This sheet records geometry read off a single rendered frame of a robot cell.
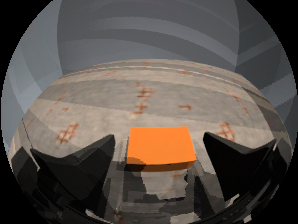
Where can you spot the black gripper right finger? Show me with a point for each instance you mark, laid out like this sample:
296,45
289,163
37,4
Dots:
234,163

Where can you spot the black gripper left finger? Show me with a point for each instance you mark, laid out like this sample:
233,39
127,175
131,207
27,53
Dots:
84,172

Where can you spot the orange block with dark square face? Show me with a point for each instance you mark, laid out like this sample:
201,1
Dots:
160,150

